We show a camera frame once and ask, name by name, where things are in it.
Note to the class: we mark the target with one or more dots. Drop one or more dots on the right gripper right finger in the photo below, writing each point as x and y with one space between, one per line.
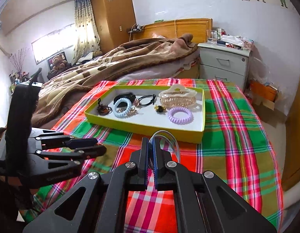
204 202

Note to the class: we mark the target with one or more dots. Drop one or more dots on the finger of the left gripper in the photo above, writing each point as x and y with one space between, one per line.
51 142
47 155

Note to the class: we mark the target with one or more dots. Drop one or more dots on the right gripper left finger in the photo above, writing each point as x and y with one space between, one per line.
97 203

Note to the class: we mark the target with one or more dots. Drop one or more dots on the dark beaded hair accessory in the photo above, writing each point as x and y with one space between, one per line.
102 109

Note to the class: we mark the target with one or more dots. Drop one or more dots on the rose gold hair clip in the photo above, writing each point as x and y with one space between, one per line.
133 111

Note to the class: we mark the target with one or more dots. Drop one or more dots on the black fitness band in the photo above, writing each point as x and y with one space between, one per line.
129 95

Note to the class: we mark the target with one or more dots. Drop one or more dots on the translucent pink hair claw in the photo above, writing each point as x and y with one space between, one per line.
177 96

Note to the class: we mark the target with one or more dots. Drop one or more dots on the brown patterned blanket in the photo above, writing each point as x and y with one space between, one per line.
130 57

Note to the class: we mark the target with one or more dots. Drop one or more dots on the plaid red green cloth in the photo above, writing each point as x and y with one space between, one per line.
234 146

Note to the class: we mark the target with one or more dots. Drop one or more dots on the teddy bear picture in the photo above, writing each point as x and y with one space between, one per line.
57 64

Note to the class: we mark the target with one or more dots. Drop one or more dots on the side shelf with items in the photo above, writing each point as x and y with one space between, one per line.
17 78

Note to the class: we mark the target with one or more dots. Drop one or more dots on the dried branch decoration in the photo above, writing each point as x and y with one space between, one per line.
17 59

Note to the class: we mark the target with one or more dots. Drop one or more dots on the yellow-green shallow box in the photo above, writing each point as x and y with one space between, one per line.
147 121

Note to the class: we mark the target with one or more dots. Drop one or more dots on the wooden closet door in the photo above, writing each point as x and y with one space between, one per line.
291 172

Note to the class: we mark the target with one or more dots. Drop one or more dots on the patterned window curtain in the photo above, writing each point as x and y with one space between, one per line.
87 37

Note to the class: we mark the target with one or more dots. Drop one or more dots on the orange storage box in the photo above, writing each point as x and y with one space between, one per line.
266 92

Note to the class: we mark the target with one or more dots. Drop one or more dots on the power strip on headboard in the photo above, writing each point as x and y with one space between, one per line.
135 28

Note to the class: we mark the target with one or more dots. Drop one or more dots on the grey bedside drawer cabinet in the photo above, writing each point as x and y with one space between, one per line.
221 63

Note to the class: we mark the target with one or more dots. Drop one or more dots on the tall wooden wardrobe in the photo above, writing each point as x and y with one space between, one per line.
113 18

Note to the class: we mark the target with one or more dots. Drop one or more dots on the clutter on bedside cabinet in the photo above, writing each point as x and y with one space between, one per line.
241 42

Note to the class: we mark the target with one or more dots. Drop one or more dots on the clear glass cup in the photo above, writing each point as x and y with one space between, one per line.
211 36

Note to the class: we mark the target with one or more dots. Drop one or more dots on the wooden headboard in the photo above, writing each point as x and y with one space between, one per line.
174 29

